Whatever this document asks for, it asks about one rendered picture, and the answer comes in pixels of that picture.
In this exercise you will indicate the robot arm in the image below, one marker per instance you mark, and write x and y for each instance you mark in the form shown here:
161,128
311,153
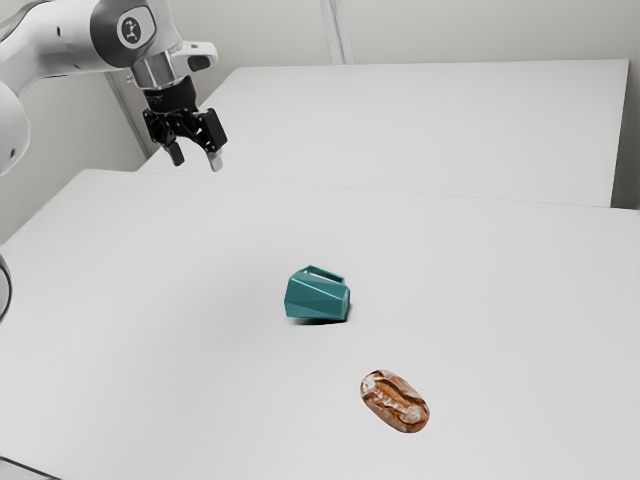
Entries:
60,47

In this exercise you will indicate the teal faceted mug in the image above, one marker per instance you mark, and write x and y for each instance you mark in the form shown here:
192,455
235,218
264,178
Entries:
316,297

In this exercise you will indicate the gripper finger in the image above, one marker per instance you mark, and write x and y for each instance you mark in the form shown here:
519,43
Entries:
167,135
211,133

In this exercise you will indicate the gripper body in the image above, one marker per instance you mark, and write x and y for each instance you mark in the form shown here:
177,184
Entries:
169,99

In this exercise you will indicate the brown crusty bread loaf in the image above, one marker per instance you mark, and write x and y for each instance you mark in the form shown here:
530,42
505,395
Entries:
395,401

